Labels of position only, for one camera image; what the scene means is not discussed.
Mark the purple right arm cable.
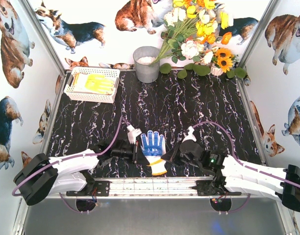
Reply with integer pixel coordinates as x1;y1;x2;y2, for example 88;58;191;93
189;121;300;213

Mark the small sunflower pot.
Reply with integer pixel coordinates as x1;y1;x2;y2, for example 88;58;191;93
210;47;247;79

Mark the white glove orange cuff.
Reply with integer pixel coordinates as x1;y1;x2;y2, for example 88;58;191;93
141;130;167;176
73;73;115;95

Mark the artificial flower bouquet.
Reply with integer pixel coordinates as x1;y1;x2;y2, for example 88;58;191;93
156;0;237;78

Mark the white plastic storage basket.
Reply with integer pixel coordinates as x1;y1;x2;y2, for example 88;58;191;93
64;67;120;103

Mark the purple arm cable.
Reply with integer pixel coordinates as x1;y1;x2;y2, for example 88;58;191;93
12;116;128;213
189;121;300;213

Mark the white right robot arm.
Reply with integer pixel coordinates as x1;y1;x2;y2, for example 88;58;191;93
162;140;300;212

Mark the white glove orange cuff top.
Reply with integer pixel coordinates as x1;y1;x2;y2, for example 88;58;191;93
141;130;167;176

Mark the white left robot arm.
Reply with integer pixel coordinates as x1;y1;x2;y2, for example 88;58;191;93
14;140;149;206

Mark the aluminium front rail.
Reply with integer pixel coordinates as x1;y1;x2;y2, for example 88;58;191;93
66;177;241;198

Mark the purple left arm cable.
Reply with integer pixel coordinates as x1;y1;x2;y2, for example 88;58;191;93
12;116;128;213

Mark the grey metal bucket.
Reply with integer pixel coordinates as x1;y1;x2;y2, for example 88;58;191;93
133;46;160;83

